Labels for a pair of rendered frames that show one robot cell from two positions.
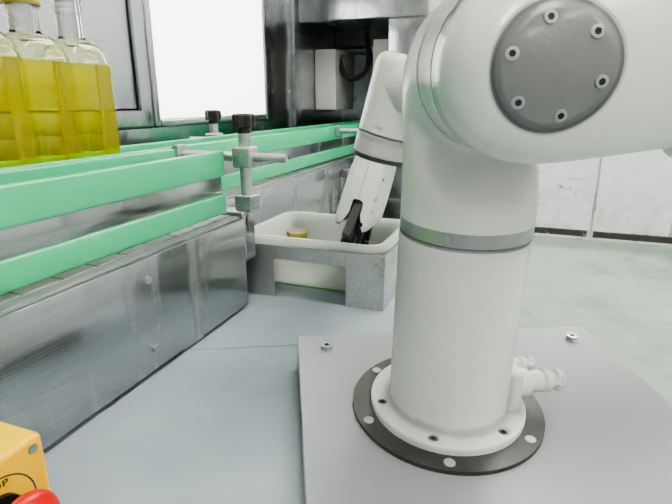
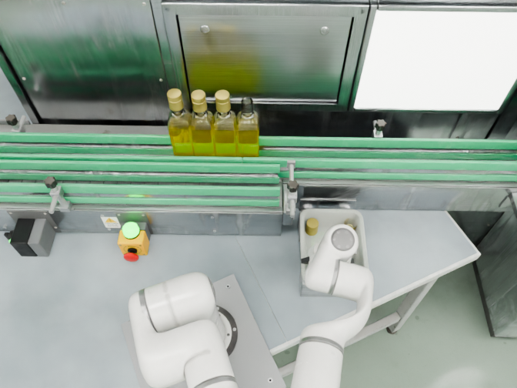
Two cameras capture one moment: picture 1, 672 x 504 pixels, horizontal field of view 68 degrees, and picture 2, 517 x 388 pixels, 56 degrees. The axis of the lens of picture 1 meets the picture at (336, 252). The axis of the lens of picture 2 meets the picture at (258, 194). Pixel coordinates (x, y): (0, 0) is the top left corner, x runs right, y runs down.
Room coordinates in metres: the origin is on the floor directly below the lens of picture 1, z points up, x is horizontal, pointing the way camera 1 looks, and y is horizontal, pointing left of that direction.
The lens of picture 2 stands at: (0.37, -0.49, 1.98)
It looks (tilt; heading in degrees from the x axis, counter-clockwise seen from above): 56 degrees down; 71
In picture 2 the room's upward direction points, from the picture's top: straight up
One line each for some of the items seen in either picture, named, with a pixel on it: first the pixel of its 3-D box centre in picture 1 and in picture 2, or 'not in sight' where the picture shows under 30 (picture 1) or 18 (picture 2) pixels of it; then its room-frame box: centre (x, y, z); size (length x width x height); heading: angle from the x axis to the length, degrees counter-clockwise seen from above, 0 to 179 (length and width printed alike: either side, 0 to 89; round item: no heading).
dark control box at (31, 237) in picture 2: not in sight; (33, 238); (-0.01, 0.32, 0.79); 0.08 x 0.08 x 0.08; 70
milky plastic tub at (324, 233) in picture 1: (329, 252); (331, 252); (0.75, 0.01, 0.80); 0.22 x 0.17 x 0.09; 69
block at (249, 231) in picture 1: (222, 231); (288, 204); (0.68, 0.16, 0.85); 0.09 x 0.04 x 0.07; 70
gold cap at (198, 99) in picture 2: not in sight; (198, 101); (0.50, 0.34, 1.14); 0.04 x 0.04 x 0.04
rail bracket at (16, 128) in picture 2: not in sight; (22, 128); (0.03, 0.59, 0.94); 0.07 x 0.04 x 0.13; 70
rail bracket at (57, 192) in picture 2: not in sight; (56, 202); (0.10, 0.31, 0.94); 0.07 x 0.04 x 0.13; 70
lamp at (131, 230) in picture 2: not in sight; (130, 229); (0.25, 0.23, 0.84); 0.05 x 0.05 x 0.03
